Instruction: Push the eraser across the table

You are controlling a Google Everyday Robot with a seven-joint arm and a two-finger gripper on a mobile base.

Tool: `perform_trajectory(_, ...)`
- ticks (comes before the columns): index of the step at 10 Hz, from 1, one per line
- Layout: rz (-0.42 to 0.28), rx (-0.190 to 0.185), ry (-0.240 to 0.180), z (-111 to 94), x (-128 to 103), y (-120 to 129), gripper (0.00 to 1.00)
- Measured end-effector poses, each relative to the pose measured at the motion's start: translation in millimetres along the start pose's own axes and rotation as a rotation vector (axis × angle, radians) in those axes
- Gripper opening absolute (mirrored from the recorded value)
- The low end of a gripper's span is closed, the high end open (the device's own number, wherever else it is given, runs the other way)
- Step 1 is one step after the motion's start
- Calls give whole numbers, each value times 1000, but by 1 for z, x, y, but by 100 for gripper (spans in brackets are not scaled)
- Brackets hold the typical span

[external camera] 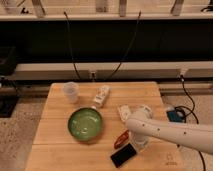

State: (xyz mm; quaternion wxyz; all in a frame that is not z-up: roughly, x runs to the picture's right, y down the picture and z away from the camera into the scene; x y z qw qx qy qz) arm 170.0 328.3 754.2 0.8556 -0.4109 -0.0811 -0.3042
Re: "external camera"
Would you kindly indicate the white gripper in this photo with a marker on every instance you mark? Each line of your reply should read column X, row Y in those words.
column 139, row 141

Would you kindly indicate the black eraser block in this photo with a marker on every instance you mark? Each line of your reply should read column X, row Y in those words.
column 123, row 155

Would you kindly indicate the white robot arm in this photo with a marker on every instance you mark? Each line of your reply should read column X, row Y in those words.
column 194, row 136

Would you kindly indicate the red brown small object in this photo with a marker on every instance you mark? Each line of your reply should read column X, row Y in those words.
column 121, row 139

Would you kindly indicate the white packet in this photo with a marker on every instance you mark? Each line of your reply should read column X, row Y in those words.
column 124, row 112

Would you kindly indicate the blue device on floor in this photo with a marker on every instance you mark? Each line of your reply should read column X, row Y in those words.
column 174, row 117

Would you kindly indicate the green bowl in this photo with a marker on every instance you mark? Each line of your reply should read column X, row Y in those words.
column 85, row 124

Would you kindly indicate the clear plastic cup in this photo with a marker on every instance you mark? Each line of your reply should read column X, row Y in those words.
column 71, row 91

